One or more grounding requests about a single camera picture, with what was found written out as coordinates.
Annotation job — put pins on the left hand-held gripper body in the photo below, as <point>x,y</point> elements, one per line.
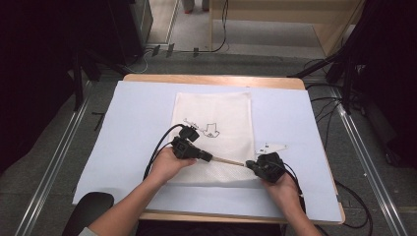
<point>183,147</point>

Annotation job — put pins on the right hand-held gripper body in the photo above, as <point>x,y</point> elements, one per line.
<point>272,165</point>

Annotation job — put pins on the cream cloth bag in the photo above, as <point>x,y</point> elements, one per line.
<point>213,108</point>

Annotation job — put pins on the person's left hand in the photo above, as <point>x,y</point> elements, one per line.
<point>165,167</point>

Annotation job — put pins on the person's right hand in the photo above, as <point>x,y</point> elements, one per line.
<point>285,195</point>

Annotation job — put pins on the light blue table sheet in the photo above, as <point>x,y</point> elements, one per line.
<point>131,131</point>

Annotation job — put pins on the black chair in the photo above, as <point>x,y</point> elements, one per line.
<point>87,209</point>

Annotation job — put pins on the black metal stand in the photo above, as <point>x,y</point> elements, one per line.
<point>78,85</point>
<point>347,78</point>

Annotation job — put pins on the black cabinet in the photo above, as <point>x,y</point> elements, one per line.
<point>131,29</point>

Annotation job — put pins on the dark curtain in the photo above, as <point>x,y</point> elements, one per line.
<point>390,82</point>
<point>36,82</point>

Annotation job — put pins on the metal floor rail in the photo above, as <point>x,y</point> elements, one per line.
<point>52,167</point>
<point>370,170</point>

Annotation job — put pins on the light wooden furniture frame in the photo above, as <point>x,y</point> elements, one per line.
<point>327,31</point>

